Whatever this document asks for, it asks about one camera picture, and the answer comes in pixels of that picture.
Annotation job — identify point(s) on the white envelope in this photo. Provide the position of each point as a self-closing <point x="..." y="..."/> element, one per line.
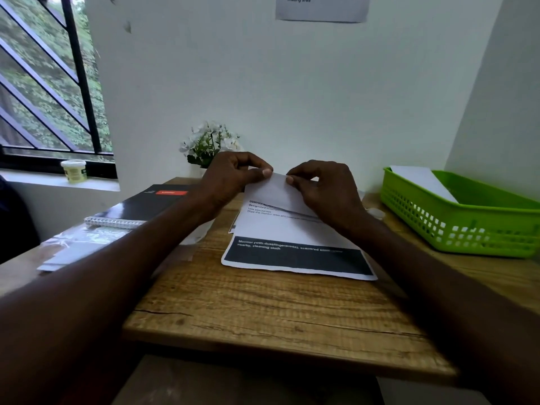
<point x="424" y="181"/>

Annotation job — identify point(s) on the clear plastic sleeve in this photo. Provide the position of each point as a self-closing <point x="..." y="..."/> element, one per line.
<point x="93" y="236"/>

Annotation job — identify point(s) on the person's left hand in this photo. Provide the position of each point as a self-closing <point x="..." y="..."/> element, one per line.
<point x="230" y="181"/>

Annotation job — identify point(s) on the person's right hand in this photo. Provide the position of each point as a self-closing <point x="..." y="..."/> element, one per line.
<point x="333" y="198"/>

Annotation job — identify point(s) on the white flower plant in pot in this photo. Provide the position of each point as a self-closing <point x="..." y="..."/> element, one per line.
<point x="209" y="141"/>

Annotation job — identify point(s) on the small cream jar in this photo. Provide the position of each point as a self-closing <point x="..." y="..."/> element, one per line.
<point x="74" y="172"/>

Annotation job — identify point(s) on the black spiral notebook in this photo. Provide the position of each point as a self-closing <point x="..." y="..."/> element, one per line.
<point x="147" y="204"/>

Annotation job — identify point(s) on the stack of white envelopes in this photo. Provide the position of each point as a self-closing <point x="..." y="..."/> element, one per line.
<point x="71" y="257"/>

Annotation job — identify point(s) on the black backpack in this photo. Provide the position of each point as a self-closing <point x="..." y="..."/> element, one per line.
<point x="17" y="223"/>

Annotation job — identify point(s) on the person's right forearm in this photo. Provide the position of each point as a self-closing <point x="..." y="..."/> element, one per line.
<point x="460" y="299"/>

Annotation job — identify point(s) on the person's left forearm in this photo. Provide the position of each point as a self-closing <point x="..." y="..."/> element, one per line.
<point x="97" y="291"/>

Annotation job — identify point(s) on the black window grille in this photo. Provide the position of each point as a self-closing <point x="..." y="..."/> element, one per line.
<point x="82" y="101"/>

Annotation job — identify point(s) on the printed sheet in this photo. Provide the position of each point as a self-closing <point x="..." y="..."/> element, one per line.
<point x="287" y="231"/>

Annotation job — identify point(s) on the white window sill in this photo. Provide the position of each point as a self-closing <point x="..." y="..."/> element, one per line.
<point x="63" y="181"/>

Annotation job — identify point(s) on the paper notice sheet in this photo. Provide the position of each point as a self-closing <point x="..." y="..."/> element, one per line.
<point x="325" y="10"/>

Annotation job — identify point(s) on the green plastic basket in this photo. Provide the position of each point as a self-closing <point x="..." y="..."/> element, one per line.
<point x="472" y="227"/>

